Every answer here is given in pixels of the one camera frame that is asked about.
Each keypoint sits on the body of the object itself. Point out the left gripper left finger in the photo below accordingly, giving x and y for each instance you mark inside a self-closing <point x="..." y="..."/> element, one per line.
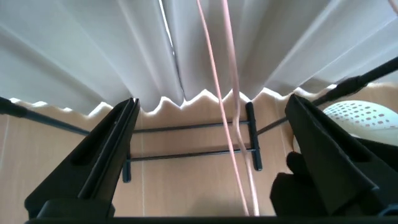
<point x="81" y="180"/>

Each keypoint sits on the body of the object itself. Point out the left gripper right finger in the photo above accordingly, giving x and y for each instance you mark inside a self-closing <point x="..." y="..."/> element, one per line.
<point x="335" y="168"/>

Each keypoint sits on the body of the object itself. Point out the white laundry basket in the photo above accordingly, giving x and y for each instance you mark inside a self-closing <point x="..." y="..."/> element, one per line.
<point x="357" y="118"/>

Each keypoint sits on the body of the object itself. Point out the black clothes rack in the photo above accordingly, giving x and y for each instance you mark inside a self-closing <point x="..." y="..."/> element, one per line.
<point x="253" y="133"/>

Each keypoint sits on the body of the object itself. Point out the pink clothes hanger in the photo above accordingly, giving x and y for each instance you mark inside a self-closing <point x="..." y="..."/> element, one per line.
<point x="235" y="87"/>

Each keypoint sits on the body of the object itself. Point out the beige curtain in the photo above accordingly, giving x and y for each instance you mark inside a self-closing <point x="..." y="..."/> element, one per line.
<point x="93" y="46"/>

